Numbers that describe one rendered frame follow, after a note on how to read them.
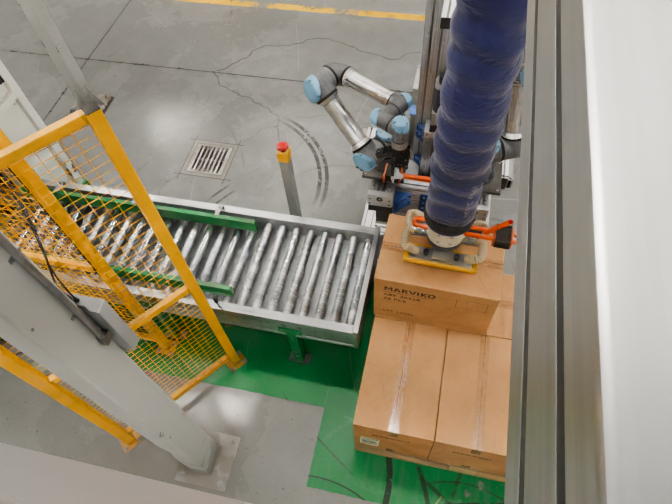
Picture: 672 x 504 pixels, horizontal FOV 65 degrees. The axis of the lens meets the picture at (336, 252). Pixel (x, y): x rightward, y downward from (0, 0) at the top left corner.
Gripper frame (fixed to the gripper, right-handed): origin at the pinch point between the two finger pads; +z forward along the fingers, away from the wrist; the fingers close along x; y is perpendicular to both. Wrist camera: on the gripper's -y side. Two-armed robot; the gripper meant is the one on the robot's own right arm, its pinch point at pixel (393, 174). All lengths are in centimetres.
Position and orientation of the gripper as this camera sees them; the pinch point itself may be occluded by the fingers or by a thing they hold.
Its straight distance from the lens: 264.0
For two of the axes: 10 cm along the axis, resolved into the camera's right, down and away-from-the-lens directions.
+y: 9.7, 1.7, -1.8
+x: 2.4, -8.2, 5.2
